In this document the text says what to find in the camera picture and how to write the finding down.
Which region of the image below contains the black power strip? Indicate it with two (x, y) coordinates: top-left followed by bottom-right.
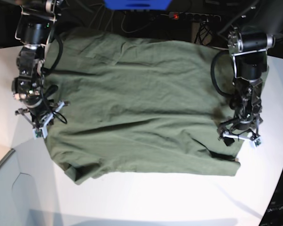
(161, 12), (222, 23)

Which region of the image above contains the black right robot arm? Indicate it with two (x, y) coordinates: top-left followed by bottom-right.
(11, 0), (67, 130)

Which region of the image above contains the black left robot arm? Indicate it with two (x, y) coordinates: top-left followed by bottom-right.
(210, 0), (283, 147)

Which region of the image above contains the blue plastic box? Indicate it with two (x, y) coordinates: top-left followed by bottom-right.
(104, 0), (171, 10)

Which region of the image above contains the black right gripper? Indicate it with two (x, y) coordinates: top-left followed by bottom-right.
(15, 101), (55, 126)

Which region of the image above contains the black cable bundle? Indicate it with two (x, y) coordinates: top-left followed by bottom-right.
(194, 21), (214, 45)

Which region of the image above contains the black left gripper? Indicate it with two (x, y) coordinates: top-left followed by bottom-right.
(217, 116), (263, 147)

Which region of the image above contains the green t-shirt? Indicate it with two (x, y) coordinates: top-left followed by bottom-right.
(42, 26), (270, 186)

